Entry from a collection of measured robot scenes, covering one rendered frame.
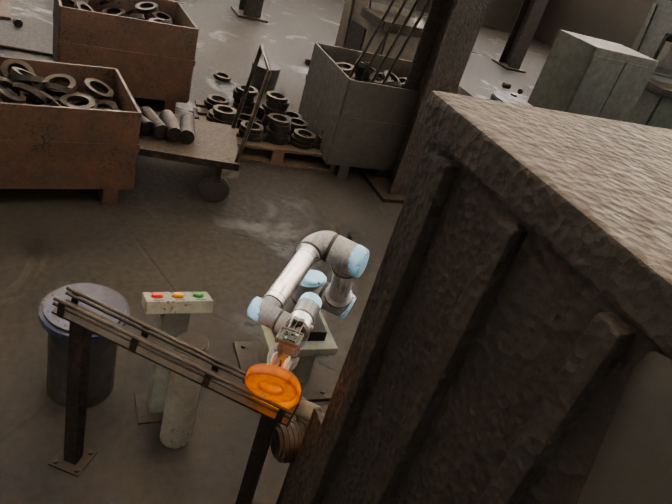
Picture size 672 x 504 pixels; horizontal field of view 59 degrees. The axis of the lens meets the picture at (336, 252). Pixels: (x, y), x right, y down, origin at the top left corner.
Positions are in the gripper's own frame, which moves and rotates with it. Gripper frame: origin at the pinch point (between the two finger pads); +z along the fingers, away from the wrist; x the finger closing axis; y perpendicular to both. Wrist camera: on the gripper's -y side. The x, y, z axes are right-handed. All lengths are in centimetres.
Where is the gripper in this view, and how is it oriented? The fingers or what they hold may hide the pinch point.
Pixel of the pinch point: (272, 378)
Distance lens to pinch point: 172.5
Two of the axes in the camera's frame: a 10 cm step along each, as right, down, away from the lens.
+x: 9.4, 3.2, -1.0
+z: -2.7, 5.2, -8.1
